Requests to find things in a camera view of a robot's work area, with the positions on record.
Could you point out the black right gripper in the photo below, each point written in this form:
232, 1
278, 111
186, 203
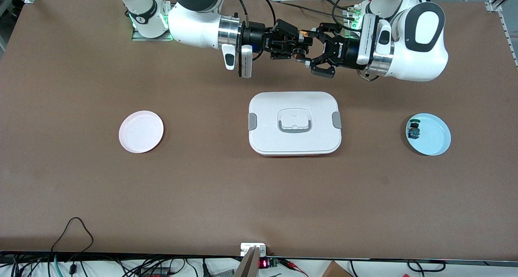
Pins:
260, 38

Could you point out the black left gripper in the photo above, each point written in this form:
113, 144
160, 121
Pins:
342, 50

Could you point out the orange push-button switch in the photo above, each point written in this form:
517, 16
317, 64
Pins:
302, 35

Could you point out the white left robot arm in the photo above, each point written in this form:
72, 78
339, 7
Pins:
421, 58

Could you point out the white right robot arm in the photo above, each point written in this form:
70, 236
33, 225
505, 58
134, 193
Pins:
190, 26

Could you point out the white lunch box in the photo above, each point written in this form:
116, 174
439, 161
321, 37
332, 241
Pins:
295, 139

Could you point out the brown cardboard box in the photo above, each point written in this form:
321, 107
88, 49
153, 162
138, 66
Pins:
336, 271

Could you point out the light blue plate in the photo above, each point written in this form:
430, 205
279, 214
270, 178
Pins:
435, 139

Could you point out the pink plate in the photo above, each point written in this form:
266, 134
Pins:
141, 133

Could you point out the small white socket block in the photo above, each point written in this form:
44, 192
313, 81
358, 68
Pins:
247, 248

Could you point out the red clip lead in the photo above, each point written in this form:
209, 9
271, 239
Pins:
289, 263

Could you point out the green circuit board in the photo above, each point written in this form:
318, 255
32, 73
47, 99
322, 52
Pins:
273, 262

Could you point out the red LED display module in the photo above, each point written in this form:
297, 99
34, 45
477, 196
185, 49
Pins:
263, 264

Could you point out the aluminium bar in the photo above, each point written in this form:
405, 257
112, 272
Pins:
247, 267

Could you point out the green push-button switch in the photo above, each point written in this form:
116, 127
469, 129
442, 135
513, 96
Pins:
414, 132

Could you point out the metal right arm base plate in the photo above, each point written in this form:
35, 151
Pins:
137, 38

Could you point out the perforated metal rail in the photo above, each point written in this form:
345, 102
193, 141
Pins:
509, 38

